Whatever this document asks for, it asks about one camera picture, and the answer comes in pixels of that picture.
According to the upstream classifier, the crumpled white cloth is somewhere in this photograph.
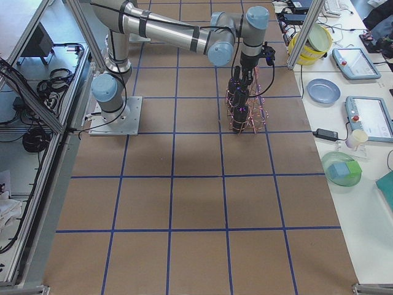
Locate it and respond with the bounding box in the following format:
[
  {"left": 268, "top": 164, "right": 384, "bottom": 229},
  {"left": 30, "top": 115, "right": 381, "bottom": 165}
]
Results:
[{"left": 0, "top": 168, "right": 24, "bottom": 234}]

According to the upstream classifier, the small black power brick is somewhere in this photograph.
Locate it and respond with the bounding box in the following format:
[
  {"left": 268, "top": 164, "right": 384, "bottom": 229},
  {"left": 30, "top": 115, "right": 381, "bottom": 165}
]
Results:
[{"left": 312, "top": 128, "right": 339, "bottom": 142}]

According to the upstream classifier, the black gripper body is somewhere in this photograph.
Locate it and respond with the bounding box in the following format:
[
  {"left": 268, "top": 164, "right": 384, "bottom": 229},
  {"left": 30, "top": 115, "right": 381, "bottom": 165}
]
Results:
[{"left": 240, "top": 52, "right": 261, "bottom": 71}]

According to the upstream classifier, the aluminium frame post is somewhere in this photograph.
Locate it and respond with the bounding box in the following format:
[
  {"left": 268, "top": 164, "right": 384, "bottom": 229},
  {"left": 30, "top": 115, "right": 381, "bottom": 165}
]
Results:
[{"left": 287, "top": 0, "right": 324, "bottom": 70}]

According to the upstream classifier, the dark wine bottle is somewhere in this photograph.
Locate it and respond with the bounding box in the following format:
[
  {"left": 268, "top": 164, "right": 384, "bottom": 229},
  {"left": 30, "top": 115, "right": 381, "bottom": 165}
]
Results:
[{"left": 233, "top": 66, "right": 249, "bottom": 107}]

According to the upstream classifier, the teach pendant tablet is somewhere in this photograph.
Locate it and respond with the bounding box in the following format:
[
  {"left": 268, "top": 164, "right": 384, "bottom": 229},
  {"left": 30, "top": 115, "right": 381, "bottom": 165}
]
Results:
[
  {"left": 345, "top": 96, "right": 392, "bottom": 143},
  {"left": 332, "top": 48, "right": 381, "bottom": 80}
]

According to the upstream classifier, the wine bottle in basket right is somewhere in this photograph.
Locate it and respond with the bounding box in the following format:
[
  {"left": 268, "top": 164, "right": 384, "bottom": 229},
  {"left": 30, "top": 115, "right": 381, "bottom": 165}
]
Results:
[{"left": 227, "top": 77, "right": 237, "bottom": 107}]

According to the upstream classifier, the white paper cup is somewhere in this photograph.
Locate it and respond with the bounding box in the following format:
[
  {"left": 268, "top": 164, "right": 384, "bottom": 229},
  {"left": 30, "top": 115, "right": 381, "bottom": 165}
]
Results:
[{"left": 345, "top": 129, "right": 368, "bottom": 150}]

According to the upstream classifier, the wine bottle in basket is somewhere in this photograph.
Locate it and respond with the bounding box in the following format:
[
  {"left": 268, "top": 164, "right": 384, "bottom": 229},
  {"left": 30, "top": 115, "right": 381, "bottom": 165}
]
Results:
[
  {"left": 227, "top": 77, "right": 237, "bottom": 107},
  {"left": 232, "top": 105, "right": 249, "bottom": 133}
]

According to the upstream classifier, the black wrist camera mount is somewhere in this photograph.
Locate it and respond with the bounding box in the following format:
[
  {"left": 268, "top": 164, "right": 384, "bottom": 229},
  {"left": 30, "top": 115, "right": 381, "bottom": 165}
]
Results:
[{"left": 261, "top": 41, "right": 276, "bottom": 66}]

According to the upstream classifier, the teal book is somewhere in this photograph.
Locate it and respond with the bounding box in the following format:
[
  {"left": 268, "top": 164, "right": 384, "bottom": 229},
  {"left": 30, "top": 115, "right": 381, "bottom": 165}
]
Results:
[{"left": 375, "top": 171, "right": 393, "bottom": 211}]

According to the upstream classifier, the wine bottle in basket left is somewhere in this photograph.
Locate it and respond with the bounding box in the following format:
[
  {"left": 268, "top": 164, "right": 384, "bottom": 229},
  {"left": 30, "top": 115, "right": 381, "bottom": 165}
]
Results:
[{"left": 232, "top": 105, "right": 249, "bottom": 133}]

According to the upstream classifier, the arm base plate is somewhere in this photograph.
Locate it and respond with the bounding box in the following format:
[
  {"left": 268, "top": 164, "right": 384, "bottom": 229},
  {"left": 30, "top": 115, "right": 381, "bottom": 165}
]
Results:
[
  {"left": 129, "top": 33, "right": 151, "bottom": 43},
  {"left": 88, "top": 96, "right": 142, "bottom": 136}
]

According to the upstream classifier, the near teach pendant tablet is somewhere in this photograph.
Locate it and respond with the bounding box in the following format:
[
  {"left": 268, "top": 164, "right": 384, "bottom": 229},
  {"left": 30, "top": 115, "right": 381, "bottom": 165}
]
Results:
[{"left": 345, "top": 96, "right": 392, "bottom": 143}]

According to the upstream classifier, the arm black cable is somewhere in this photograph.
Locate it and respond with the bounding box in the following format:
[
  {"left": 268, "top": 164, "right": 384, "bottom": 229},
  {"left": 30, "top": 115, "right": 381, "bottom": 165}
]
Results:
[{"left": 228, "top": 27, "right": 276, "bottom": 98}]

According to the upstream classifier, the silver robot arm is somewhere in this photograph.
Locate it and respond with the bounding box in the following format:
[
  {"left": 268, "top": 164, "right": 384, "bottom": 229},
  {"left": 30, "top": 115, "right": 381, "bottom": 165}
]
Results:
[{"left": 91, "top": 1, "right": 274, "bottom": 84}]

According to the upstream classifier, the green plate with items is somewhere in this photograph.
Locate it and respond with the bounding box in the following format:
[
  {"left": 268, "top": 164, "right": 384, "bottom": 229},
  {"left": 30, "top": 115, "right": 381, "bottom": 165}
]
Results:
[{"left": 321, "top": 151, "right": 362, "bottom": 187}]

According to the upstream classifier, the blue plate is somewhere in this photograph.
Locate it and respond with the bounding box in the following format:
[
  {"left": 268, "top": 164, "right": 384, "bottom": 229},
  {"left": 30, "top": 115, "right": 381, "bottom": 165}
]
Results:
[{"left": 306, "top": 79, "right": 341, "bottom": 104}]

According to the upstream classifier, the copper wire wine basket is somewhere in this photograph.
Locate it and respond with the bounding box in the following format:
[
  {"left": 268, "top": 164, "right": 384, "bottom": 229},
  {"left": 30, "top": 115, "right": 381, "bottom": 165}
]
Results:
[{"left": 225, "top": 67, "right": 268, "bottom": 133}]

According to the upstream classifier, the far teach pendant tablet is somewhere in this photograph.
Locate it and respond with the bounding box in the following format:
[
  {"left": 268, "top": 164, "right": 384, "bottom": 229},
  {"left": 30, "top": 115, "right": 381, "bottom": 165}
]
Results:
[{"left": 332, "top": 48, "right": 381, "bottom": 80}]

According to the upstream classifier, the yellow wooden steamer basket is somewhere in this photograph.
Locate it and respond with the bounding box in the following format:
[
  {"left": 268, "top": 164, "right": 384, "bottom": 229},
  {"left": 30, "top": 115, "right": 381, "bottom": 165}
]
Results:
[{"left": 297, "top": 24, "right": 332, "bottom": 65}]

